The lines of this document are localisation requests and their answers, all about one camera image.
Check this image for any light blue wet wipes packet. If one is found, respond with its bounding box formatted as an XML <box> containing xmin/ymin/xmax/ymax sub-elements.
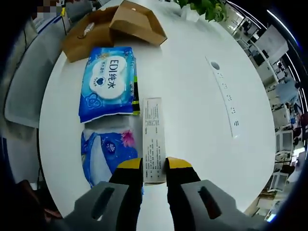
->
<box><xmin>78</xmin><ymin>46</ymin><xmax>138</xmax><ymax>124</ymax></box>

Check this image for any blue tissue pack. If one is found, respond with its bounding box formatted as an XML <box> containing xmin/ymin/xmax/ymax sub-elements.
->
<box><xmin>80</xmin><ymin>129</ymin><xmax>145</xmax><ymax>189</ymax></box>

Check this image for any grey mesh office chair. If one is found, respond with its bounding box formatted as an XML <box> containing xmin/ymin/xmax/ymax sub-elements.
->
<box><xmin>4</xmin><ymin>30</ymin><xmax>66</xmax><ymax>127</ymax></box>

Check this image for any white desk socket panel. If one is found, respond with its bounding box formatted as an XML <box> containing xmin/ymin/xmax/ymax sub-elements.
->
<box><xmin>204</xmin><ymin>56</ymin><xmax>242</xmax><ymax>140</ymax></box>

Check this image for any small white packet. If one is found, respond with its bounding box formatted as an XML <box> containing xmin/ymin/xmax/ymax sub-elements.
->
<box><xmin>83</xmin><ymin>21</ymin><xmax>96</xmax><ymax>35</ymax></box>

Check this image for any silver green black pouch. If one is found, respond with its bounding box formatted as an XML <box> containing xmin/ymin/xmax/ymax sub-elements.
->
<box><xmin>131</xmin><ymin>76</ymin><xmax>141</xmax><ymax>116</ymax></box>

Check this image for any brown cardboard shoe box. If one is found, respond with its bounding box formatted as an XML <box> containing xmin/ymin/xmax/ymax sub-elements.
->
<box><xmin>62</xmin><ymin>0</ymin><xmax>168</xmax><ymax>64</ymax></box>

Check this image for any white mesh office chair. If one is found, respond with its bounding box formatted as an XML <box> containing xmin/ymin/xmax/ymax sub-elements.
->
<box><xmin>269</xmin><ymin>171</ymin><xmax>289</xmax><ymax>193</ymax></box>
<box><xmin>275</xmin><ymin>131</ymin><xmax>294</xmax><ymax>154</ymax></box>

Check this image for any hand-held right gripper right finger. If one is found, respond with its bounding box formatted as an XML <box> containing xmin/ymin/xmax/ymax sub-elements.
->
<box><xmin>165</xmin><ymin>156</ymin><xmax>246</xmax><ymax>231</ymax></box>

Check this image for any green potted plant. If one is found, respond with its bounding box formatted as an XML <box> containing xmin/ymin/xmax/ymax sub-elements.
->
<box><xmin>177</xmin><ymin>0</ymin><xmax>229</xmax><ymax>23</ymax></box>

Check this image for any white carton box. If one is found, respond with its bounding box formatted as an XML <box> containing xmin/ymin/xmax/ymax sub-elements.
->
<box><xmin>142</xmin><ymin>97</ymin><xmax>167</xmax><ymax>186</ymax></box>

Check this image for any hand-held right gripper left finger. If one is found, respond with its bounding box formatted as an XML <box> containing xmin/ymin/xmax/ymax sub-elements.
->
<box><xmin>64</xmin><ymin>158</ymin><xmax>144</xmax><ymax>231</ymax></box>

